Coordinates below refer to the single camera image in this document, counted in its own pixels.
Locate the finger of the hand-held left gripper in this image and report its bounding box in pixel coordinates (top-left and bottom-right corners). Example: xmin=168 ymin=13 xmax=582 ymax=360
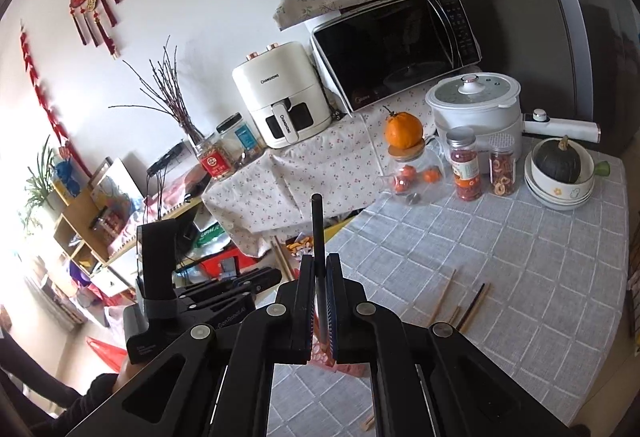
xmin=174 ymin=266 xmax=284 ymax=302
xmin=181 ymin=290 xmax=260 ymax=315

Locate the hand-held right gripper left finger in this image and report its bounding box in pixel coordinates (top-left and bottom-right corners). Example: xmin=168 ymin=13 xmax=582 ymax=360
xmin=65 ymin=254 xmax=318 ymax=437

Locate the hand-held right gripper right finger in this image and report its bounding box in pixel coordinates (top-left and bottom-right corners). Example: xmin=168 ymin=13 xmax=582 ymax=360
xmin=325 ymin=253 xmax=576 ymax=437

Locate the pink plastic utensil holder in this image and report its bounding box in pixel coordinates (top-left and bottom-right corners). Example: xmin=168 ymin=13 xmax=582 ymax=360
xmin=310 ymin=339 xmax=373 ymax=375

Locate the black chopstick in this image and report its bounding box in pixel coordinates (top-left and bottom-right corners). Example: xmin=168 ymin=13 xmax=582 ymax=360
xmin=459 ymin=283 xmax=487 ymax=334
xmin=311 ymin=194 xmax=332 ymax=343

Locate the person's left hand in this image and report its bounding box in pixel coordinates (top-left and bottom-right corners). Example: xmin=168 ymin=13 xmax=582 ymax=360
xmin=116 ymin=356 xmax=151 ymax=392

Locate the red plastic stool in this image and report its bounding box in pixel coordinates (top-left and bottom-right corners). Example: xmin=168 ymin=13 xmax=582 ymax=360
xmin=197 ymin=249 xmax=261 ymax=285

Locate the green plastic bag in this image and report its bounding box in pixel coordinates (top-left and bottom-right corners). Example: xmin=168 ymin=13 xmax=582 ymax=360
xmin=192 ymin=222 xmax=233 ymax=250

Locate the wooden shelf unit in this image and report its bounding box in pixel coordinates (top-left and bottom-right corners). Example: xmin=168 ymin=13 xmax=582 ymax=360
xmin=50 ymin=157 xmax=151 ymax=288

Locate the red bag on floor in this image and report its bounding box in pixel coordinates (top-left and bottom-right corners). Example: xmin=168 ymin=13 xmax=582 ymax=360
xmin=85 ymin=336 xmax=128 ymax=374

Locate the glass jar with red label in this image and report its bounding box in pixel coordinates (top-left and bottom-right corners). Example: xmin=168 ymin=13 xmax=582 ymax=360
xmin=192 ymin=132 xmax=236 ymax=180

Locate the floral tablecloth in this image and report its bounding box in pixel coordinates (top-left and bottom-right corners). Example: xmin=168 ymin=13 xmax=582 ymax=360
xmin=202 ymin=100 xmax=451 ymax=258

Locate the green potted plant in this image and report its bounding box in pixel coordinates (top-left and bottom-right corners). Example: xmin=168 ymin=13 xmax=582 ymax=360
xmin=22 ymin=134 xmax=63 ymax=228

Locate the glass jar with blue label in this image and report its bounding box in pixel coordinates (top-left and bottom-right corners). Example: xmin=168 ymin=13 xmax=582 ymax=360
xmin=216 ymin=113 xmax=266 ymax=165

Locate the bare twig bunch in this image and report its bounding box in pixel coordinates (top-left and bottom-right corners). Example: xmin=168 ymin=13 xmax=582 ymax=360
xmin=107 ymin=34 xmax=206 ymax=143

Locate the glass jar with wooden lid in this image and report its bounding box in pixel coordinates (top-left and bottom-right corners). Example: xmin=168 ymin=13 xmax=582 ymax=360
xmin=377 ymin=137 xmax=446 ymax=207

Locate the red-lid jar of dried fruit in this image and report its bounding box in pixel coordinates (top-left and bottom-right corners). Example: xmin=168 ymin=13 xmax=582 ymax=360
xmin=445 ymin=127 xmax=485 ymax=202

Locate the cream air fryer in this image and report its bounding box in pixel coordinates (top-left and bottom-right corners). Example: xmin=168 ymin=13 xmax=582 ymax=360
xmin=231 ymin=42 xmax=333 ymax=149

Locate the clear jar of dried rings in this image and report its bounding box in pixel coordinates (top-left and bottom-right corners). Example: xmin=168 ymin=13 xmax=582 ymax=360
xmin=487 ymin=133 xmax=518 ymax=198

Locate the white electric cooking pot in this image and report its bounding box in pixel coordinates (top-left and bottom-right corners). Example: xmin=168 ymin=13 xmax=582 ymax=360
xmin=425 ymin=73 xmax=603 ymax=155

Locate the dark green pumpkin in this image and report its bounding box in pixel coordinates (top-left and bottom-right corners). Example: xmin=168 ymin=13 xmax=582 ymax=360
xmin=531 ymin=136 xmax=583 ymax=183

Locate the black microwave oven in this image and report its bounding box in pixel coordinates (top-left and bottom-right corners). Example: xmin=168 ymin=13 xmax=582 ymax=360
xmin=310 ymin=0 xmax=483 ymax=115

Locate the grey refrigerator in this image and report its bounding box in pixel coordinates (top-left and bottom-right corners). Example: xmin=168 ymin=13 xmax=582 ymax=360
xmin=405 ymin=0 xmax=640 ymax=158

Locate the black power strip with cables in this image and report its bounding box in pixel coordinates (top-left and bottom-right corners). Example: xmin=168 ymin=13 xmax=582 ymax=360
xmin=146 ymin=141 xmax=188 ymax=220

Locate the red firecracker string decoration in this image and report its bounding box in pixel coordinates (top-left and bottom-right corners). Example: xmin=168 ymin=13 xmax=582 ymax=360
xmin=19 ymin=20 xmax=93 ymax=178

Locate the white bowl with green handle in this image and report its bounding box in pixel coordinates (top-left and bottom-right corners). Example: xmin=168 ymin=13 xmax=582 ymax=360
xmin=524 ymin=148 xmax=612 ymax=199

